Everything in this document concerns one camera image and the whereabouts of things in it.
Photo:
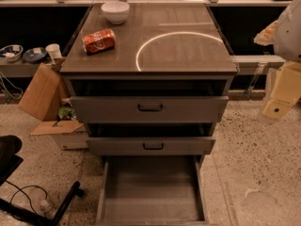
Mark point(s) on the grey bottom drawer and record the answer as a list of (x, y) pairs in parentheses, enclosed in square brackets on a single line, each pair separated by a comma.
[(151, 191)]

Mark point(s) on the grey drawer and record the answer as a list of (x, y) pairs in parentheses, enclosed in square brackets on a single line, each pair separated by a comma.
[(150, 145), (151, 191), (149, 109)]

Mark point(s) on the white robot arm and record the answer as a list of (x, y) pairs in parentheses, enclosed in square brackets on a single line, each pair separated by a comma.
[(285, 36)]

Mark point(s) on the grey drawer cabinet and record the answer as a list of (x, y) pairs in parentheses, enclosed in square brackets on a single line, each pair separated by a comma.
[(162, 50)]

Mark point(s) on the grey top drawer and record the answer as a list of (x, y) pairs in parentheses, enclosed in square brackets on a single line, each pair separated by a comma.
[(149, 109)]

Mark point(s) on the grey middle drawer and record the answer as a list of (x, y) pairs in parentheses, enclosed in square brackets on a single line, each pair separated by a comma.
[(150, 145)]

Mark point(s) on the orange crushed soda can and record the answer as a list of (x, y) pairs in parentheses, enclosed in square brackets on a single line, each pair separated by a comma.
[(99, 41)]

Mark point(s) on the green snack packet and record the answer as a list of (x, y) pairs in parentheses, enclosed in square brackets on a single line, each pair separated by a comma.
[(66, 113)]

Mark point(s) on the white ceramic bowl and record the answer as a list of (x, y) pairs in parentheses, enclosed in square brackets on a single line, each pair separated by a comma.
[(116, 12)]

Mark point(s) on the open cardboard box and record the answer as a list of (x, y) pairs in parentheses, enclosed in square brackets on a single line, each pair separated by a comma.
[(41, 100)]

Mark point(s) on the white paper cup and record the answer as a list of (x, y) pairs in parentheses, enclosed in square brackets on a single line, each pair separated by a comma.
[(54, 51)]

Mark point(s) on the blue patterned bowl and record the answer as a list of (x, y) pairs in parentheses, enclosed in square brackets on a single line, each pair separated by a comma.
[(11, 53)]

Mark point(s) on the grey wall shelf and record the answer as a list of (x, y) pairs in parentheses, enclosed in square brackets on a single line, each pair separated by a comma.
[(22, 69)]

